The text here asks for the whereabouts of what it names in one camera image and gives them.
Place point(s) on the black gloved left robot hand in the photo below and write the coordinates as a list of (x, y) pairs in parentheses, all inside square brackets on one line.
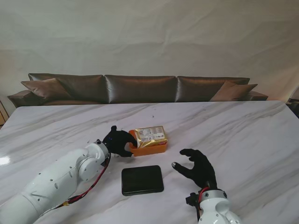
[(119, 142)]

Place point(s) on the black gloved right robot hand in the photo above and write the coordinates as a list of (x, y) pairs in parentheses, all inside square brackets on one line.
[(203, 172)]

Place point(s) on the orange tissue box cover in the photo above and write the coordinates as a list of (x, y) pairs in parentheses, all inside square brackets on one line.
[(149, 151)]

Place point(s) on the gold tissue pack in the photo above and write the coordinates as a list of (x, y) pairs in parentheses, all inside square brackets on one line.
[(151, 135)]

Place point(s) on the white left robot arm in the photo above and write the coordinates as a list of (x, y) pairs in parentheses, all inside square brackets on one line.
[(58, 177)]

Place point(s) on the brown leather sofa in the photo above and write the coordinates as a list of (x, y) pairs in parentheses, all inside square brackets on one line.
[(140, 89)]

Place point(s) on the brown throw pillow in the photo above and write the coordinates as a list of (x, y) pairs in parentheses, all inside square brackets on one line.
[(46, 89), (231, 92)]

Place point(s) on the white fabric backdrop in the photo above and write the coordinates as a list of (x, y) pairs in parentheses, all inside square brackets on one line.
[(149, 35)]

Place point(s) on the dark furniture piece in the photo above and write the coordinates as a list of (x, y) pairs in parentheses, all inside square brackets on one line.
[(294, 105)]

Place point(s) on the wooden furniture piece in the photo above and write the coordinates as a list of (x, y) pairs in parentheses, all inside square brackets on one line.
[(2, 116)]

